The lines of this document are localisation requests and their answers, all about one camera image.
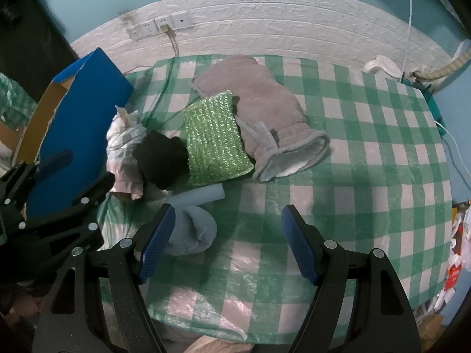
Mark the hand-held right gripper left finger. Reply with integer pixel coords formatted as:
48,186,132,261
33,203,176,353

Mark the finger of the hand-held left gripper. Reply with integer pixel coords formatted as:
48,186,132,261
26,171,116,229
35,150,73,179

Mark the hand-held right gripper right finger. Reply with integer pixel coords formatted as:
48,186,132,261
281,204,422,353

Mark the white patterned cloth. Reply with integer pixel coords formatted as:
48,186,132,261
105,105,148,204

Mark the light blue foam tube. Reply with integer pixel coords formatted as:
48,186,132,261
167,184,226,207

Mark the black cloth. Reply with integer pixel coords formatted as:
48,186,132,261
132,131,190,192

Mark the green sparkly scouring cloth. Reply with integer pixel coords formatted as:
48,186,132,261
183,90,254,187

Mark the grey plush mitten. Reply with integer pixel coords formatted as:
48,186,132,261
191,54,331,182

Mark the person's left hand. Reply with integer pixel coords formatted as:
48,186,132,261
0,283,48,326

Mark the green checked tablecloth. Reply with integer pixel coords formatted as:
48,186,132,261
97,54,454,343

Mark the green checked cloth side table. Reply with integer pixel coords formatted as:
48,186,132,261
0,73,38,126

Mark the black hanging jacket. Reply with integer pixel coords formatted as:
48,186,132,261
0,0,80,104

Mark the pile of red white packaging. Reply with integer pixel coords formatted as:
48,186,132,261
434,202,471,314

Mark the white kettle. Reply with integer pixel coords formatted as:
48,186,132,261
364,55,402,80

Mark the teal power strip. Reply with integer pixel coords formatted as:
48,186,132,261
401,71,447,130

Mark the beige plug with cable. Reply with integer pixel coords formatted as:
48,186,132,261
159,24,182,59

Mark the beige braided hose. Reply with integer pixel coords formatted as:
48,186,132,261
419,46,471,82

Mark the white hanging cable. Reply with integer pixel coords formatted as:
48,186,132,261
401,0,415,78

